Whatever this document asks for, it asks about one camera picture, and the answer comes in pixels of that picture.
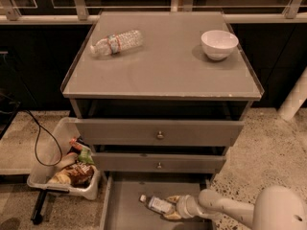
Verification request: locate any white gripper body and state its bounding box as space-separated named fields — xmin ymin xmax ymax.
xmin=177 ymin=195 xmax=203 ymax=219

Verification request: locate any blue label plastic bottle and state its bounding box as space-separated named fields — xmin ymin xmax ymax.
xmin=139 ymin=195 xmax=175 ymax=215

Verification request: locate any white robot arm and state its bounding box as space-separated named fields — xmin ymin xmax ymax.
xmin=163 ymin=186 xmax=307 ymax=230

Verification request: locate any grey bottom drawer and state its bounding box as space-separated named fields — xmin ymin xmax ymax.
xmin=100 ymin=172 xmax=216 ymax=230

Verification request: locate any grey drawer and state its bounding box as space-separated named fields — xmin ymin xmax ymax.
xmin=92 ymin=152 xmax=225 ymax=173
xmin=76 ymin=119 xmax=244 ymax=147
xmin=100 ymin=172 xmax=216 ymax=230

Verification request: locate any grey middle drawer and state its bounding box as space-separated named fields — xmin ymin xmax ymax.
xmin=92 ymin=152 xmax=225 ymax=173

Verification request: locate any brass top drawer knob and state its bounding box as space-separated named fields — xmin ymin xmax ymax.
xmin=156 ymin=131 xmax=164 ymax=140

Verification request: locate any grey top drawer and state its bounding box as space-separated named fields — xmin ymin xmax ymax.
xmin=76 ymin=119 xmax=244 ymax=147

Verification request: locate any grey drawer cabinet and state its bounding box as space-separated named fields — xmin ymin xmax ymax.
xmin=59 ymin=11 xmax=265 ymax=183

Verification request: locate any clear plastic water bottle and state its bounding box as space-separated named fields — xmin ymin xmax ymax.
xmin=89 ymin=30 xmax=144 ymax=57

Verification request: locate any brown snack bag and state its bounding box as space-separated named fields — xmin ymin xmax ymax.
xmin=49 ymin=162 xmax=94 ymax=187

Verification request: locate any green snack bag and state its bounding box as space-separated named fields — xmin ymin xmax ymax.
xmin=78 ymin=148 xmax=94 ymax=165

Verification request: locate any white plastic bin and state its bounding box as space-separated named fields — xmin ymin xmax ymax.
xmin=27 ymin=117 xmax=100 ymax=200

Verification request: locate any black floor bar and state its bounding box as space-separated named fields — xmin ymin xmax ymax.
xmin=31 ymin=190 xmax=47 ymax=225

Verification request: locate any white ceramic bowl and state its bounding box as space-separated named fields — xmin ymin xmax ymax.
xmin=201 ymin=30 xmax=239 ymax=60

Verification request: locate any black cable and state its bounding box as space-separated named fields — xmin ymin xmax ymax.
xmin=23 ymin=109 xmax=64 ymax=168

